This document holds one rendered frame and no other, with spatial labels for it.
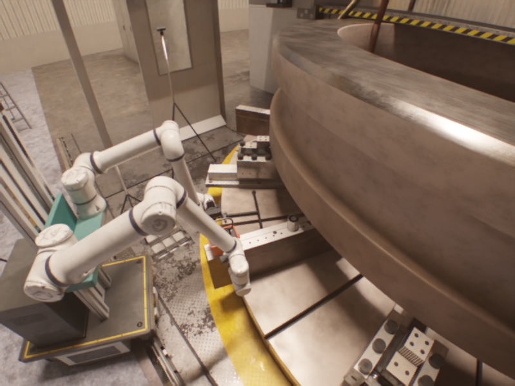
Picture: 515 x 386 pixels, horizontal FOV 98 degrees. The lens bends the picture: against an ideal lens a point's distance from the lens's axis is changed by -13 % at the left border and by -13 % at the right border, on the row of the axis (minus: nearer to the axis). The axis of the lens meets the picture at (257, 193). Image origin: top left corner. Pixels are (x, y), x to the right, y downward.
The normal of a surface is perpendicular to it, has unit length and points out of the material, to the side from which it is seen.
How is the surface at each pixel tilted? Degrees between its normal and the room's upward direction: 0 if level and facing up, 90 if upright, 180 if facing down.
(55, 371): 0
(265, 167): 90
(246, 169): 90
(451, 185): 90
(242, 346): 0
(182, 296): 0
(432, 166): 90
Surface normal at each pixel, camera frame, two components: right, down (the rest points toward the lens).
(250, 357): 0.00, -0.76
